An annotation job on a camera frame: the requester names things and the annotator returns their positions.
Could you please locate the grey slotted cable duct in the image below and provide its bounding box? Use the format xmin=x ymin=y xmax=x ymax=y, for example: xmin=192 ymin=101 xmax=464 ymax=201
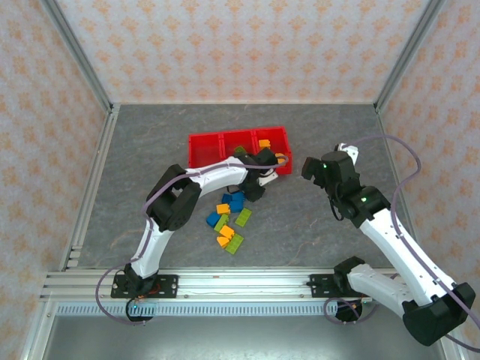
xmin=55 ymin=301 xmax=372 ymax=318

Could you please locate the aluminium corner post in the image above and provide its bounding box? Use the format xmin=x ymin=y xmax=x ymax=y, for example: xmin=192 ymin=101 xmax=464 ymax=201
xmin=39 ymin=0 xmax=116 ymax=113
xmin=374 ymin=0 xmax=447 ymax=113

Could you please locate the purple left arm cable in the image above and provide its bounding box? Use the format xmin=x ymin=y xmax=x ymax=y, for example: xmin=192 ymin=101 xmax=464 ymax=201
xmin=95 ymin=155 xmax=290 ymax=327

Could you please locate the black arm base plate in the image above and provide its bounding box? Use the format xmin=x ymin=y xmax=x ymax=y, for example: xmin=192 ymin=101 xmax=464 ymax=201
xmin=309 ymin=273 xmax=372 ymax=299
xmin=110 ymin=274 xmax=179 ymax=299

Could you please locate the red plastic bin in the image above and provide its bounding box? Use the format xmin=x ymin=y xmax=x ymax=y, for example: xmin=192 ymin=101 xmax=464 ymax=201
xmin=253 ymin=125 xmax=294 ymax=176
xmin=187 ymin=131 xmax=225 ymax=169
xmin=219 ymin=129 xmax=260 ymax=161

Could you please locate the wide aluminium mounting rail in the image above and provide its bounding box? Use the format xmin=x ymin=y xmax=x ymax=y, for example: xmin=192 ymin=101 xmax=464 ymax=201
xmin=39 ymin=268 xmax=398 ymax=301

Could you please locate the grey metal panel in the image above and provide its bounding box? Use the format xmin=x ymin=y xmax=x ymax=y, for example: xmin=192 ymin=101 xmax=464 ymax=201
xmin=22 ymin=314 xmax=451 ymax=360

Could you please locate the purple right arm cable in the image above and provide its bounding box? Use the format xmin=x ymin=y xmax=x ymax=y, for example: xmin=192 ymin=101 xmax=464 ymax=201
xmin=322 ymin=134 xmax=480 ymax=353

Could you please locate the aluminium floor rail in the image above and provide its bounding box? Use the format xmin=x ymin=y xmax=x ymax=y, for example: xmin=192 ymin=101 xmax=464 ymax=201
xmin=59 ymin=103 xmax=121 ymax=271
xmin=374 ymin=106 xmax=417 ymax=241

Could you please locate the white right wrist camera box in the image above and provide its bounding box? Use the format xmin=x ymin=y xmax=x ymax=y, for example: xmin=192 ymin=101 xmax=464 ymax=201
xmin=333 ymin=142 xmax=359 ymax=166

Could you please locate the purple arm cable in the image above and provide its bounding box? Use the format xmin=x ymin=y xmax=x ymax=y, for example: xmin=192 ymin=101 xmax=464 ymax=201
xmin=95 ymin=155 xmax=290 ymax=327
xmin=322 ymin=134 xmax=480 ymax=353

